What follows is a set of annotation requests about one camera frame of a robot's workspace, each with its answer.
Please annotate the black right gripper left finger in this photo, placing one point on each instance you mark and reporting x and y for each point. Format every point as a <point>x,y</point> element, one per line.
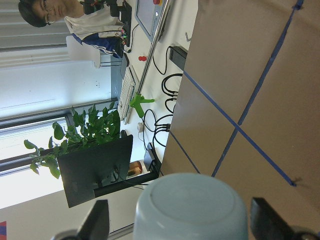
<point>96,225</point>

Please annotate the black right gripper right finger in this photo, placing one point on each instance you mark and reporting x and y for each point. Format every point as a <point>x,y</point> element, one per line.
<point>267,224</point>

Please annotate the light blue plastic cup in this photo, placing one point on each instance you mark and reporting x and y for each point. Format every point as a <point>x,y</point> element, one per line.
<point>190,206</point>

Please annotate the black monitor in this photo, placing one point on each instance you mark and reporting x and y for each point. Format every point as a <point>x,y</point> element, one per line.
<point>103,169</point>

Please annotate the green potted plant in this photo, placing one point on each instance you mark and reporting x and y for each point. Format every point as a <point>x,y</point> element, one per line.
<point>89,129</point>

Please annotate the white keyboard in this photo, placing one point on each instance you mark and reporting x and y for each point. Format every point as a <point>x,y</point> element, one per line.
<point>129,82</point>

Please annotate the red small object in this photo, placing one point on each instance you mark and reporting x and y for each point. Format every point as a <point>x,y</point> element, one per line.
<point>142,58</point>

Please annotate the black power adapter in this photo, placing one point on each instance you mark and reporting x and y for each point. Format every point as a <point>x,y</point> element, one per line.
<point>178,56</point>

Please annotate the person in white jacket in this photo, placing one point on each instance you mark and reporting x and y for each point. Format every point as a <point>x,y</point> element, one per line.
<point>101,29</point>

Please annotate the blue teach pendant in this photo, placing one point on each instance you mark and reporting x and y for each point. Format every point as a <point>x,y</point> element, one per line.
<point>147,14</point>

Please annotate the green handled reacher grabber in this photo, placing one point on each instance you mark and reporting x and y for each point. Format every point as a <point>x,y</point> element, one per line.
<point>139,99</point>

